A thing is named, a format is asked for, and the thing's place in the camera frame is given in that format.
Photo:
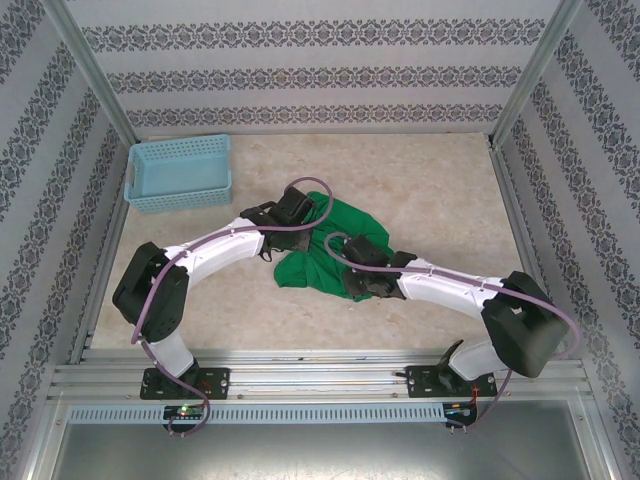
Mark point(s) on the green t-shirt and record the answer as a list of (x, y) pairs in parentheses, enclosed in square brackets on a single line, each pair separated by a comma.
[(325, 265)]

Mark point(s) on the grey metal sheet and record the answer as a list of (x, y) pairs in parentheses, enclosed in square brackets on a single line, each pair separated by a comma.
[(320, 455)]

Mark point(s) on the left controller circuit board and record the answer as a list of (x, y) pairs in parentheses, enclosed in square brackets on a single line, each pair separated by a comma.
[(185, 412)]

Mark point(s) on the aluminium left corner post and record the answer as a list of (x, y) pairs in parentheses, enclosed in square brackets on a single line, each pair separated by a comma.
[(92, 70)]

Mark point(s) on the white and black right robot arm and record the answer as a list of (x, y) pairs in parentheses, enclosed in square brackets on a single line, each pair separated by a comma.
[(445, 287)]

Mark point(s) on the right controller circuit board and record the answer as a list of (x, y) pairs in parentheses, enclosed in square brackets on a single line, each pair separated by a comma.
[(460, 409)]

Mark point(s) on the aluminium right side rail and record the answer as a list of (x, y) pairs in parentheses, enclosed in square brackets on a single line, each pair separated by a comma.
[(515, 225)]

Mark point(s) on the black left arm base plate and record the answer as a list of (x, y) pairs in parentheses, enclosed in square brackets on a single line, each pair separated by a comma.
[(215, 382)]

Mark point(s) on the light blue plastic basket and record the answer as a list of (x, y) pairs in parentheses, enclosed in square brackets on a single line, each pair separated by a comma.
[(175, 175)]

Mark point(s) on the controller circuit board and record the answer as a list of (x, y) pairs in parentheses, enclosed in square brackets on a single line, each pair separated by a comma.
[(460, 409), (185, 412)]

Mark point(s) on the aluminium right corner post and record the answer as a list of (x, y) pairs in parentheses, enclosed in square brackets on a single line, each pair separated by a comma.
[(535, 70)]

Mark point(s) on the aluminium left side rail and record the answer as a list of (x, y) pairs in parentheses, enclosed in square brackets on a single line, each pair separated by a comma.
[(116, 210)]

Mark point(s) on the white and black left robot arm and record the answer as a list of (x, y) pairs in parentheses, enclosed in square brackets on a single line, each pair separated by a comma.
[(220, 250)]

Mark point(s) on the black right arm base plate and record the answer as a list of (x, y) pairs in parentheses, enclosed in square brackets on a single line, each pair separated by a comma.
[(420, 382)]

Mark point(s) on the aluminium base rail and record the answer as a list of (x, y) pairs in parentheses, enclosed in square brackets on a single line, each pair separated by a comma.
[(310, 372)]

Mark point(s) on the aluminium corner post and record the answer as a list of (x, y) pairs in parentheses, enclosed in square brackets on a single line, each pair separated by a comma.
[(535, 70), (92, 70)]

